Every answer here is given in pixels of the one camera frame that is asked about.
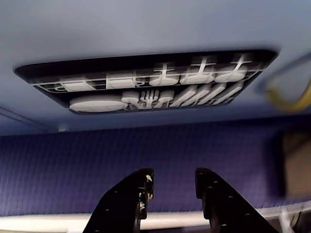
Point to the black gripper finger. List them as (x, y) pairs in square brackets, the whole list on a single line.
[(121, 208), (226, 213)]

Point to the blue toy kitchen cabinet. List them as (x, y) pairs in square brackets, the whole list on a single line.
[(121, 26)]

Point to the blue woven mat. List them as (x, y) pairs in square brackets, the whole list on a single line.
[(73, 174)]

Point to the beige wooden cutting board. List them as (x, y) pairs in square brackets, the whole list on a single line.
[(297, 165)]

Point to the black dish rack print panel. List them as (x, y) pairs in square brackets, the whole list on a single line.
[(97, 75)]

